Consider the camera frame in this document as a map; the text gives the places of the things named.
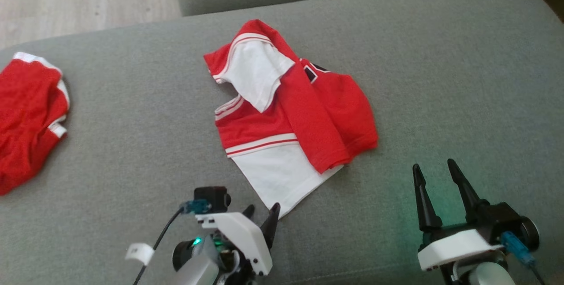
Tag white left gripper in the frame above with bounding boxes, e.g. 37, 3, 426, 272
195, 203, 281, 285

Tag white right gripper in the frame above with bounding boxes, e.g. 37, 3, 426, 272
413, 159, 505, 282

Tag red and white jersey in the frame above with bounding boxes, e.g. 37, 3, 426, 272
204, 19, 379, 219

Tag red shorts with white trim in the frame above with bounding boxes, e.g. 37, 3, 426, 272
0, 52, 71, 196

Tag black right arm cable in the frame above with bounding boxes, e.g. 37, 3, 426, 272
501, 231, 548, 285

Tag white cable tag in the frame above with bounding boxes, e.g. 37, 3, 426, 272
125, 243, 155, 264

